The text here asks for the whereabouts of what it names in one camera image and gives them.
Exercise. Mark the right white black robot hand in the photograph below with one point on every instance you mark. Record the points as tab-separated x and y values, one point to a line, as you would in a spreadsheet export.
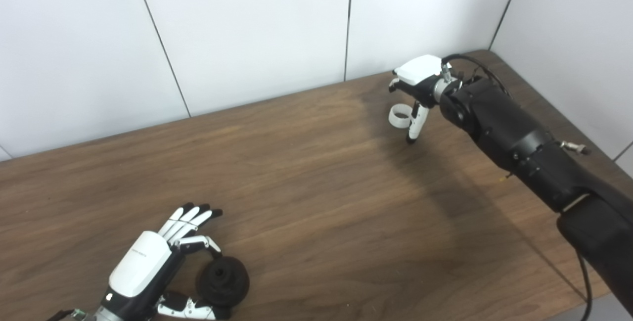
418	68

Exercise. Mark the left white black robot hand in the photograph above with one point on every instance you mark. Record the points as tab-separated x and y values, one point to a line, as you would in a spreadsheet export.
138	261

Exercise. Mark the round black plastic part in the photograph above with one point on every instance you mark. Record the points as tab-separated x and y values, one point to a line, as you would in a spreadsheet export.
222	281

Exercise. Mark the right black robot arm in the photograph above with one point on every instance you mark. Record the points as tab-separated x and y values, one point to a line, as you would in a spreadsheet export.
524	138

